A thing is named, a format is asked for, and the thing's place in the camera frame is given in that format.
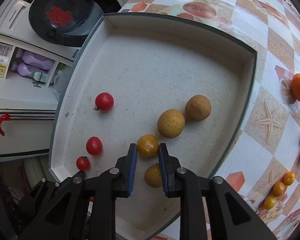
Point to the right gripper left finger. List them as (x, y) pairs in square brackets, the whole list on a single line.
[(78, 207)]

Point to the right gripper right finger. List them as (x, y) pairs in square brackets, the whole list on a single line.
[(209, 208)]

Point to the red cherry tomato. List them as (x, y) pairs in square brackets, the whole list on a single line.
[(94, 146)]

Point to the yellow cherry tomato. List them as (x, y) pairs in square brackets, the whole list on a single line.
[(147, 145)]

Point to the brown longan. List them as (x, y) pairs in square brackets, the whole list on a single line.
[(198, 108), (171, 123)]

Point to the red tomato with stem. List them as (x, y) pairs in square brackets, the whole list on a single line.
[(83, 163)]

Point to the brown longan in tray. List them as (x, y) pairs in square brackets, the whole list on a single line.
[(198, 108)]

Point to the red tomato in tray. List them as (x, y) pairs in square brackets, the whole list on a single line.
[(104, 102)]

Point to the purple detergent bottle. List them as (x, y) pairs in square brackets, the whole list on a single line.
[(34, 59)]

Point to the white shallow tray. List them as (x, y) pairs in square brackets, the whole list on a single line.
[(150, 63)]

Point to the white washing machine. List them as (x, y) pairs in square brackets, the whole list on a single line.
[(58, 26)]

